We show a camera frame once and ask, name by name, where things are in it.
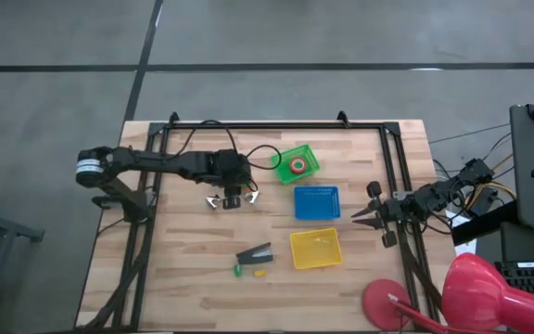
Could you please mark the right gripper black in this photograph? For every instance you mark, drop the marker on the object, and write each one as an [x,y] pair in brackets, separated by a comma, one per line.
[390,211]

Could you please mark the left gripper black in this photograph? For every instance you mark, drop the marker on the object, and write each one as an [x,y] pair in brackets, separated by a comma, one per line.
[230,171]

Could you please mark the black stapler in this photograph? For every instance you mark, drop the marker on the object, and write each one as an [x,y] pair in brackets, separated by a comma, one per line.
[253,256]

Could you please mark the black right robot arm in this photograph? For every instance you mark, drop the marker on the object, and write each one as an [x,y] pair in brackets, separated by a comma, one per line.
[438,192]

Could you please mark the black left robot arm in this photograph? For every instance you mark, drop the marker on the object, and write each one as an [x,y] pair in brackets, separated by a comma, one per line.
[156,161]

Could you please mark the red tape roll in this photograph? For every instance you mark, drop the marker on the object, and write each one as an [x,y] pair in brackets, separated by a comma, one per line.
[292,166]

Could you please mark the green staple remover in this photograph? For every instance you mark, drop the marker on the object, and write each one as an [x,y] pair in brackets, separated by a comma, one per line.
[237,270]

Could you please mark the yellow staple remover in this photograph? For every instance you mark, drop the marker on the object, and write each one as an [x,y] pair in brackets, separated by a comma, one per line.
[260,273]

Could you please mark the blue plastic basket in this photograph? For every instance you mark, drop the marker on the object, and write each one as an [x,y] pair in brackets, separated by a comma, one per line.
[317,202]

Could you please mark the yellow plastic basket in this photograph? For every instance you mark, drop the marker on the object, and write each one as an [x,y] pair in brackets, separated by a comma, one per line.
[315,248]

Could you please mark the green plastic basket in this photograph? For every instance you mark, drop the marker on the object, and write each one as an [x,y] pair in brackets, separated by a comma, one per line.
[308,158]

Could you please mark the white paper sheet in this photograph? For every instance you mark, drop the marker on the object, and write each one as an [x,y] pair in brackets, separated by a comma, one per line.
[458,222]

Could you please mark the red desk lamp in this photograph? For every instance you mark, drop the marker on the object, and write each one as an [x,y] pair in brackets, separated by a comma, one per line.
[489,292]

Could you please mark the black flat device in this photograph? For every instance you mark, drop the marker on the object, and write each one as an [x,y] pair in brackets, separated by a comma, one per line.
[531,246]

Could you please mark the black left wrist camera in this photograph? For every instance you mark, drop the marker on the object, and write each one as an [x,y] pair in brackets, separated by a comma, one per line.
[231,202]

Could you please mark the black table frame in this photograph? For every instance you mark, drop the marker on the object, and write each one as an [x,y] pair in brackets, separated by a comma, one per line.
[271,125]

